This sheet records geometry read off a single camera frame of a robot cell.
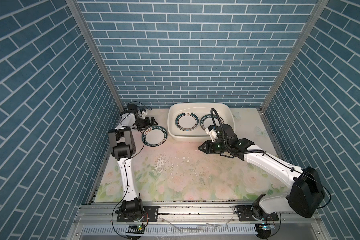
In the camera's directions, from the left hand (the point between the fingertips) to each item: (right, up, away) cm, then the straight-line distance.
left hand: (151, 124), depth 106 cm
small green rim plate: (+3, -8, -4) cm, 10 cm away
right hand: (+32, -12, -27) cm, 43 cm away
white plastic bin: (+55, +10, +6) cm, 57 cm away
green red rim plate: (+26, +2, +3) cm, 26 cm away
